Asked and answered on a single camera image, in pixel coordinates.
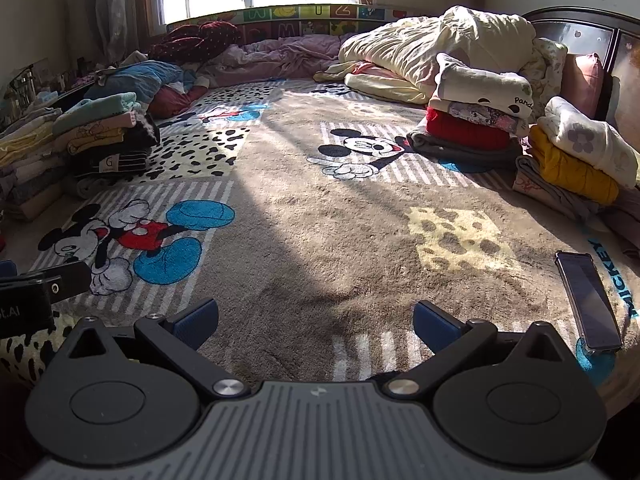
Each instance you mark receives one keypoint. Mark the stack of folded clothes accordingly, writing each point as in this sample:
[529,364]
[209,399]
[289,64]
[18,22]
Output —
[27,160]

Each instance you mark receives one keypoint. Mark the grey pink folded garment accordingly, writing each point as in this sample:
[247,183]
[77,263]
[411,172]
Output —
[545,187]

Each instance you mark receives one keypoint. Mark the mustard yellow folded garment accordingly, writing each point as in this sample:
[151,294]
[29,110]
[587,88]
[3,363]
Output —
[570,170]

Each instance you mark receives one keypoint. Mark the yellow printed folded garment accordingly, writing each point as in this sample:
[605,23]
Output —
[95,140]

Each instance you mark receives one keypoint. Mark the sheer curtain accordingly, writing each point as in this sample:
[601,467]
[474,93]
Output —
[107,0]

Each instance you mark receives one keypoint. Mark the pink crumpled duvet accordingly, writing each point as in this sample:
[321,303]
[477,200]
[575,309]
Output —
[280,57]

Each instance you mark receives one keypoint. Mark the colourful alphabet foam mat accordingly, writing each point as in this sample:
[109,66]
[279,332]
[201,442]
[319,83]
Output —
[300,20]

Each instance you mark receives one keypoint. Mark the pink pillow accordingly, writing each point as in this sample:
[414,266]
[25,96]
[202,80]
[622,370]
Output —
[582,85]

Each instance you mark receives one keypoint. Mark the dark cluttered side table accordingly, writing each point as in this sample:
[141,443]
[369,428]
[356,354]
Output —
[55,85]

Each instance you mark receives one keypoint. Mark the dark wooden headboard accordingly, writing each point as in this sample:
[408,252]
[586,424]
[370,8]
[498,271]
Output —
[595,32]

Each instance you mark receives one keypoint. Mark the black striped folded garment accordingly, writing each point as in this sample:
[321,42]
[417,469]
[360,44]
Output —
[115,165]

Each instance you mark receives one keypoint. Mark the purple printed folded garment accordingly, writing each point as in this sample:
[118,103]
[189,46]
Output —
[485,116]

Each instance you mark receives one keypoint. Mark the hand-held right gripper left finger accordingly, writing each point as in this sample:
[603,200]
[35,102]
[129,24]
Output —
[197,322]

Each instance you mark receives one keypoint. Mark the pale yellow pillow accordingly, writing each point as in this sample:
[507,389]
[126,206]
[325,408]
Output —
[385,87]

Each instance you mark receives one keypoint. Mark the white panda print garment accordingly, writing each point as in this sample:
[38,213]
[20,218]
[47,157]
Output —
[480,85]

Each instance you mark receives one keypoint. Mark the black fuzzy folded garment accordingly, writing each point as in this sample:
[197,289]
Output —
[142,137]

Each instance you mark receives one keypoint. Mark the teal folded garment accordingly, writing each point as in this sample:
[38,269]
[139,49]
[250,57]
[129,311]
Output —
[95,110]

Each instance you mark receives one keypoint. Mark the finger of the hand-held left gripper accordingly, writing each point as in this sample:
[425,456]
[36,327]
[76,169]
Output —
[67,280]

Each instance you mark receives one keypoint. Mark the cartoon mouse printed blanket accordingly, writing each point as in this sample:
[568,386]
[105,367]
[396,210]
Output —
[310,240]

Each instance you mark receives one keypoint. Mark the floral white pillow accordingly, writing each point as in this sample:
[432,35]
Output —
[545,70]

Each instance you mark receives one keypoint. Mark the blue pillow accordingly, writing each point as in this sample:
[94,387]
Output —
[137,80]

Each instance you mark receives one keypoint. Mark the black smartphone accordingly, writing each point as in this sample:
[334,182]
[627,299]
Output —
[590,300]

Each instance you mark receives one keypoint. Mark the cream crumpled quilt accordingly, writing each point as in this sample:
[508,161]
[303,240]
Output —
[425,40]

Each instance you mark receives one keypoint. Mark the dark red dotted pillow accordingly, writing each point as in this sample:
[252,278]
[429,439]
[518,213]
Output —
[195,40]

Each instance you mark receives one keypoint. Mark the white floral folded garment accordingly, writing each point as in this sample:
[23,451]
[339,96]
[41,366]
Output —
[585,135]

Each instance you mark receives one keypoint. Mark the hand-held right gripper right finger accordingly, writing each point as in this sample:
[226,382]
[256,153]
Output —
[435,327]

